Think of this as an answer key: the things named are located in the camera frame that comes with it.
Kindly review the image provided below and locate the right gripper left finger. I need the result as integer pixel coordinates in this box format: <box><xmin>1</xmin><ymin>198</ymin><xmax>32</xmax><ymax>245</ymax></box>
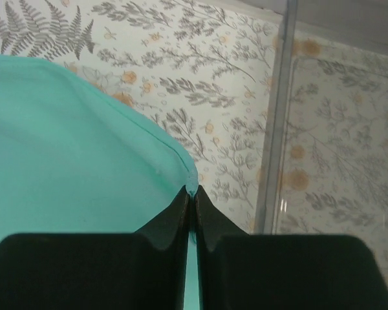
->
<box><xmin>0</xmin><ymin>189</ymin><xmax>189</xmax><ymax>309</ymax></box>

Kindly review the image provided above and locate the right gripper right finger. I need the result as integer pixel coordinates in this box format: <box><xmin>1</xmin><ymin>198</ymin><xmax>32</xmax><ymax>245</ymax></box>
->
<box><xmin>193</xmin><ymin>188</ymin><xmax>388</xmax><ymax>309</ymax></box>

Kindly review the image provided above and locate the teal t shirt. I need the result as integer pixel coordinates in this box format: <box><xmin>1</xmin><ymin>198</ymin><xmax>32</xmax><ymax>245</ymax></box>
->
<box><xmin>0</xmin><ymin>55</ymin><xmax>200</xmax><ymax>309</ymax></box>

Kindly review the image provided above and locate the clear plastic bin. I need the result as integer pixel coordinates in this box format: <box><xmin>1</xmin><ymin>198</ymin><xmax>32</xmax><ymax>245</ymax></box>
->
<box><xmin>255</xmin><ymin>1</ymin><xmax>388</xmax><ymax>269</ymax></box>

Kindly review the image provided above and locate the floral table mat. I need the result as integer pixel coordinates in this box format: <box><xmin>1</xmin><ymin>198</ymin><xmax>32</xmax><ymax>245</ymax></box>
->
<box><xmin>0</xmin><ymin>1</ymin><xmax>281</xmax><ymax>232</ymax></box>

